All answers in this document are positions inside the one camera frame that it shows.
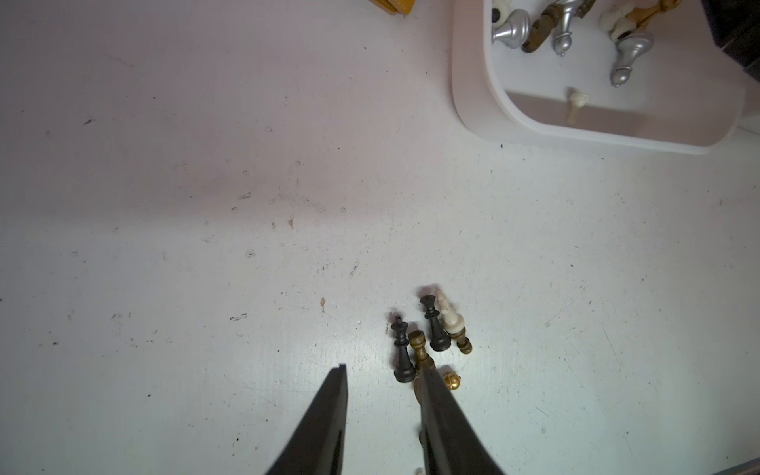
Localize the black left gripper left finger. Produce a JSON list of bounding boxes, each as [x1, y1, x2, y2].
[[267, 364, 348, 475]]

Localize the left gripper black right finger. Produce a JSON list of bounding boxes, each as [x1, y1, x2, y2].
[[419, 368, 504, 474]]

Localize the gold silver chess piece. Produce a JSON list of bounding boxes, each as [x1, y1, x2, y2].
[[599, 0, 682, 42]]

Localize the white chess piece centre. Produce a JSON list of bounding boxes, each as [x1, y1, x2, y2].
[[435, 289, 465, 334]]

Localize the white storage box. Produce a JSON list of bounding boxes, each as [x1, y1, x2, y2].
[[451, 1, 747, 154]]

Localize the yellow sponge pad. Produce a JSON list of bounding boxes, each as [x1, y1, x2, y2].
[[371, 0, 416, 16]]

